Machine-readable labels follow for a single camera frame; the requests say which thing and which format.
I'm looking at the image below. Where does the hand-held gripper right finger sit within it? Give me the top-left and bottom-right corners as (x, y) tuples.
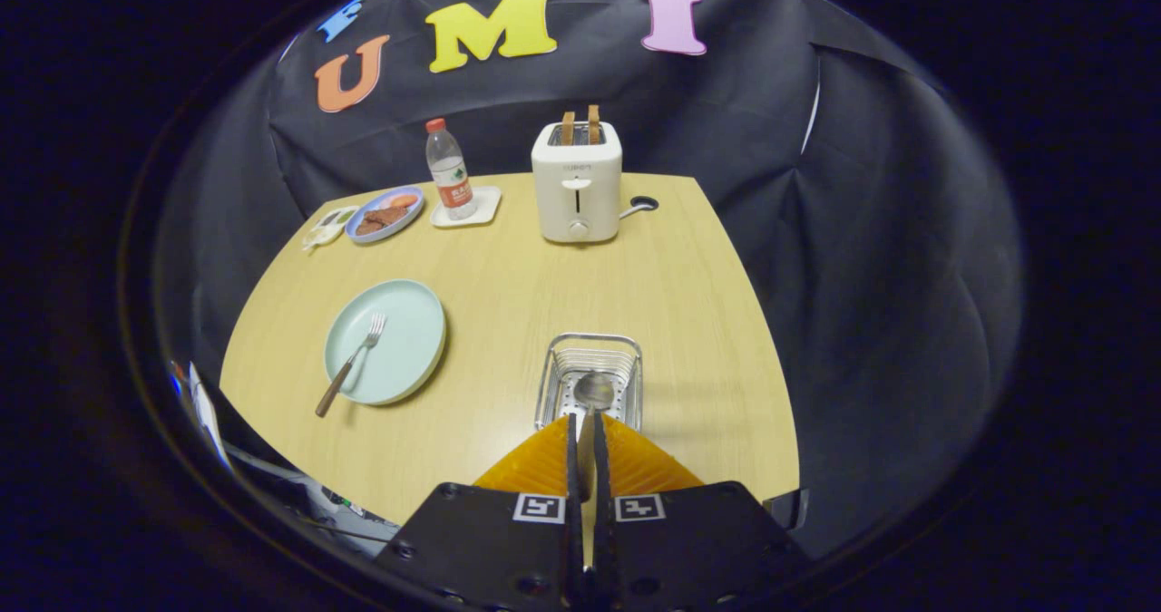
(591, 413), (815, 611)

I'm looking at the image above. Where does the metal fork with wooden handle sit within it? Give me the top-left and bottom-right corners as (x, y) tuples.
(315, 313), (387, 418)

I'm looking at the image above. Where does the white slanted board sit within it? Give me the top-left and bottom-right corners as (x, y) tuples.
(186, 361), (235, 474)

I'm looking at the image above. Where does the white square coaster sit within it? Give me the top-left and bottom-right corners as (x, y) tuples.
(429, 185), (502, 229)

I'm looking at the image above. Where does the light green plate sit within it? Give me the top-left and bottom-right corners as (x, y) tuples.
(324, 278), (447, 406)

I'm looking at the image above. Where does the brown meat slice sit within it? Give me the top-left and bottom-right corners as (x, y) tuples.
(356, 206), (411, 237)

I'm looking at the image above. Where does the metal spoon with wooden handle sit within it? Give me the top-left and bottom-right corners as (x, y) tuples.
(573, 371), (619, 569)

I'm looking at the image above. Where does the black backdrop cloth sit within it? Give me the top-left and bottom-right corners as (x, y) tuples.
(154, 0), (1026, 559)

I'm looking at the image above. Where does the metal wire cutlery basket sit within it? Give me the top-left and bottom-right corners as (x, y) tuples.
(534, 333), (644, 433)

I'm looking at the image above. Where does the white toaster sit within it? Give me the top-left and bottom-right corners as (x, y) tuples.
(532, 121), (623, 244)

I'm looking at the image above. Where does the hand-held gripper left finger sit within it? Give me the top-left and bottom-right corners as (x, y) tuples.
(374, 414), (586, 611)

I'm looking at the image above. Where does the blue food plate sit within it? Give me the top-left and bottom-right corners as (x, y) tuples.
(346, 185), (426, 245)

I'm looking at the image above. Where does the white divided sauce dish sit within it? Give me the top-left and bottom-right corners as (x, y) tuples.
(302, 205), (360, 252)

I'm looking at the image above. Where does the small black block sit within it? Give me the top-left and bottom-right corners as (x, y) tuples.
(765, 489), (810, 532)

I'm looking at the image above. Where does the clear plastic water bottle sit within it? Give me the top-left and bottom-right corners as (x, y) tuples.
(425, 118), (477, 221)

